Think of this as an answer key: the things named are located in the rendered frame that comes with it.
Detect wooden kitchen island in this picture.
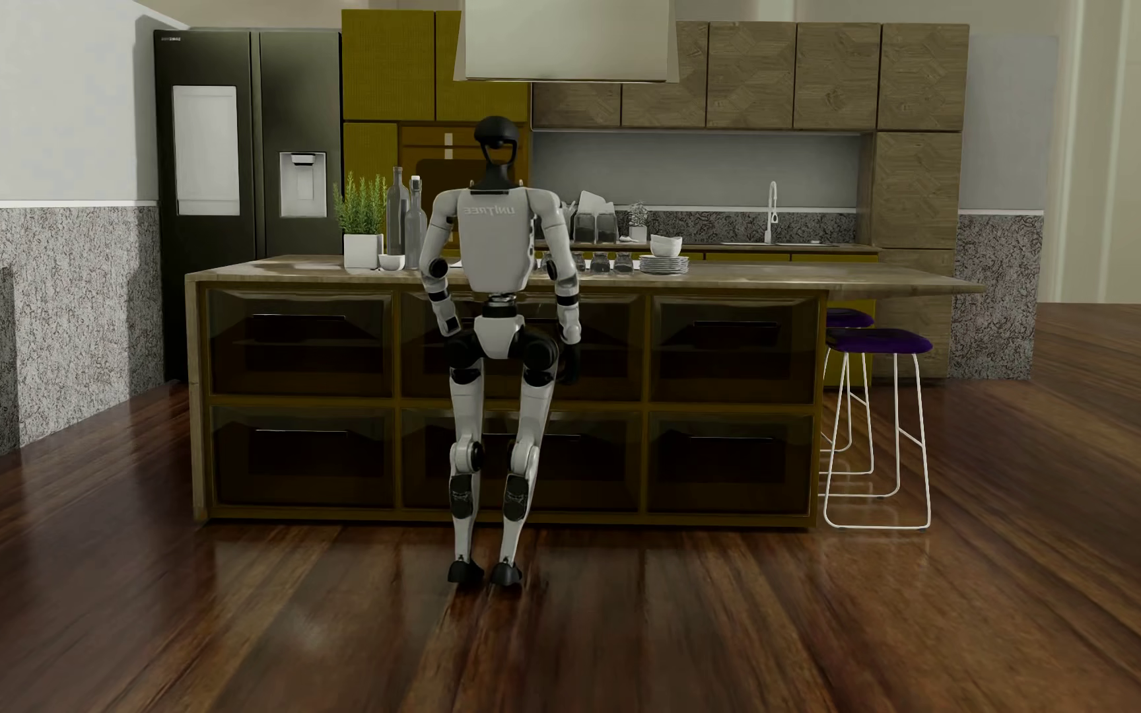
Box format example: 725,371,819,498
184,254,986,528

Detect robot white torso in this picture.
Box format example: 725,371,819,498
456,184,544,360

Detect clear glass bottle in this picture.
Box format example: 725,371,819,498
404,175,428,271

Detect tall dark glass bottle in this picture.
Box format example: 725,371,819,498
386,166,409,257

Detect green plant in white pot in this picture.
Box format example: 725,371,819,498
333,172,388,271

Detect robot left leg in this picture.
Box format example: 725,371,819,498
444,331,489,588

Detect robot leg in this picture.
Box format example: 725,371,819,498
489,329,562,590
444,331,489,588

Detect robot right leg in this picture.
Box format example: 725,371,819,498
489,329,562,590

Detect built-in oven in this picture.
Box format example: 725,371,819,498
398,123,532,221

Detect robot black head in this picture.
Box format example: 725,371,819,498
474,116,520,190

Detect back kitchen counter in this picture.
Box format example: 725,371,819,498
531,238,881,265

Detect yellow tall cabinet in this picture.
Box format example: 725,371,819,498
341,9,532,261

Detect black double-door fridge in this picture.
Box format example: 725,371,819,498
153,28,344,384

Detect purple bar stool white legs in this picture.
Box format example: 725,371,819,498
819,308,877,479
819,327,935,531

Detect white range hood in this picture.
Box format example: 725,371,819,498
454,0,681,85

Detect wooden tall cabinet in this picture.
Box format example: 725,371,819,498
870,129,962,380

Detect wooden upper wall cabinets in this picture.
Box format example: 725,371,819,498
531,20,970,133

